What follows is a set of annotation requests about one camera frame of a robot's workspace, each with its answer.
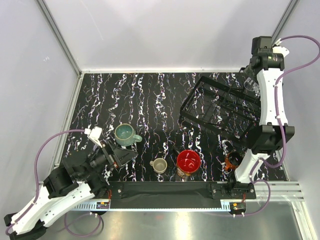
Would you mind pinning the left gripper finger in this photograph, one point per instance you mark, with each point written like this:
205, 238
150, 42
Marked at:
120, 153
123, 160

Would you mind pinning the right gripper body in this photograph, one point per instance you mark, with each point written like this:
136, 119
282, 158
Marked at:
248, 71

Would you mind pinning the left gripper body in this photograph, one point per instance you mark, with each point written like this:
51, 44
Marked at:
113, 158

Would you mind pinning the clear drinking glass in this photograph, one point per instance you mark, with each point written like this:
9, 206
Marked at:
250, 85

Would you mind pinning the small beige cup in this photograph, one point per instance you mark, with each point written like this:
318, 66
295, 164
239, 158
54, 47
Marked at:
159, 165

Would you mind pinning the black mug red inside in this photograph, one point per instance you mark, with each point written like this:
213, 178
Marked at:
187, 162

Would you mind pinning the orange glazed mug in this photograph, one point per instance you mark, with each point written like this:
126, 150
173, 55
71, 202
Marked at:
232, 161

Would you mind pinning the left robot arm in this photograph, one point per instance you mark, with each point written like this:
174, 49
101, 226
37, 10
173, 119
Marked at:
78, 178

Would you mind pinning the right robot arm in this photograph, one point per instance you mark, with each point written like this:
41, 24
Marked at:
267, 64

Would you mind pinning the teal ceramic mug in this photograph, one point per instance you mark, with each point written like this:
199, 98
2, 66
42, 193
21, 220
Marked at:
125, 135

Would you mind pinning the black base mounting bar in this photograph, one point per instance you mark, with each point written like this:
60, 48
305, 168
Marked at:
167, 195

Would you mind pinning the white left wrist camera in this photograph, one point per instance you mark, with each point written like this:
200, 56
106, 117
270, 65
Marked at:
94, 135

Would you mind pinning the black wire dish rack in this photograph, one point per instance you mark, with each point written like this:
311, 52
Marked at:
219, 104

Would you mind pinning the aluminium frame post right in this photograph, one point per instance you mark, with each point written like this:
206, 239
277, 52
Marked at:
284, 19

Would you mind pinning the aluminium frame post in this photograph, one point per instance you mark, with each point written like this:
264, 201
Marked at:
284, 19
44, 9

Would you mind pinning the aluminium frame post left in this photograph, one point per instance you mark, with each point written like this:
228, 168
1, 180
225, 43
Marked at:
44, 9

